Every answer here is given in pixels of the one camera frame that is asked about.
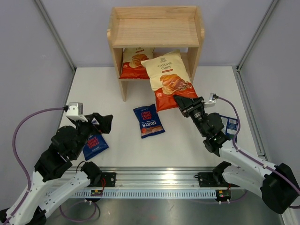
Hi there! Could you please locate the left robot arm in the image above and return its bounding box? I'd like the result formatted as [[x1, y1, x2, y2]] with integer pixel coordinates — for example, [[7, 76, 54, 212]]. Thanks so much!
[[0, 113, 113, 225]]

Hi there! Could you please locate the aluminium mounting rail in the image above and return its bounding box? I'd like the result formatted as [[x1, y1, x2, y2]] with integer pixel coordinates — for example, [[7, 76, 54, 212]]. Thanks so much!
[[46, 166, 247, 194]]

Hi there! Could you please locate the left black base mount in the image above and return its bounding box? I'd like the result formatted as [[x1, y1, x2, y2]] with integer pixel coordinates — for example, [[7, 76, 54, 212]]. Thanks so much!
[[80, 162, 117, 188]]

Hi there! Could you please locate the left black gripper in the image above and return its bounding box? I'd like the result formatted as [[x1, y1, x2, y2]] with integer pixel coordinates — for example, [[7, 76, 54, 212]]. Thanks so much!
[[71, 112, 113, 158]]

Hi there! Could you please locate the cassava chips bag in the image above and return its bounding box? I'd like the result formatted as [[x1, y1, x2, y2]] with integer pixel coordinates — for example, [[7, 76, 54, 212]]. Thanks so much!
[[141, 50, 198, 112], [120, 47, 154, 79]]

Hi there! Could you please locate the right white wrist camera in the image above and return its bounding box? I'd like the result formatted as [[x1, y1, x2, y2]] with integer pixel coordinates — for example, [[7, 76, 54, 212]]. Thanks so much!
[[204, 93, 218, 107]]

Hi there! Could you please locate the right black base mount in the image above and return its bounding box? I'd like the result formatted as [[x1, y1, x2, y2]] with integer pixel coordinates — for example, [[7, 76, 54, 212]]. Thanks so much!
[[194, 161, 238, 188]]

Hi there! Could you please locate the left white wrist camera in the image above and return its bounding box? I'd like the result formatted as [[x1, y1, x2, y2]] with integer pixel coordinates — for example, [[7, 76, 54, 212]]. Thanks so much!
[[66, 102, 88, 122]]

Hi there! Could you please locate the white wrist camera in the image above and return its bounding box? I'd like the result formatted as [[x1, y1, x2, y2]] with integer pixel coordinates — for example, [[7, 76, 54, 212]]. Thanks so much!
[[204, 93, 218, 107], [66, 102, 88, 122]]

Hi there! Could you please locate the blue burts bag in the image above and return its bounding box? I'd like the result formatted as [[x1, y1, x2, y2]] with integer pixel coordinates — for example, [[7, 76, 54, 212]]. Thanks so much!
[[82, 130, 109, 161], [133, 104, 165, 139]]

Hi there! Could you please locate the blue bag back side up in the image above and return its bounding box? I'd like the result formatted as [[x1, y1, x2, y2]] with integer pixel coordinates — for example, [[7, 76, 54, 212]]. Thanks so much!
[[220, 115, 239, 140]]

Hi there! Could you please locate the wooden two-tier shelf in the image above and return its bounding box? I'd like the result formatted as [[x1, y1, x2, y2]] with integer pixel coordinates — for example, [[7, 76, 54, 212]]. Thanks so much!
[[106, 6, 206, 102]]

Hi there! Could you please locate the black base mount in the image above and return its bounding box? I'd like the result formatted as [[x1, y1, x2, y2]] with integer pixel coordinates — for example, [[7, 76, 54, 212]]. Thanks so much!
[[194, 161, 238, 188], [80, 162, 117, 188]]

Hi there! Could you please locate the white slotted cable duct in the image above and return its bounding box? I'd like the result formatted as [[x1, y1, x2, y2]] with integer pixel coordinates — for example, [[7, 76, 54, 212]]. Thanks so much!
[[71, 189, 217, 199]]

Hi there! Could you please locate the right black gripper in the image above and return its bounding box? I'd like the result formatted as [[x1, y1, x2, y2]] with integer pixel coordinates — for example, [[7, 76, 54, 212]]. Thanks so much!
[[174, 95, 207, 137]]

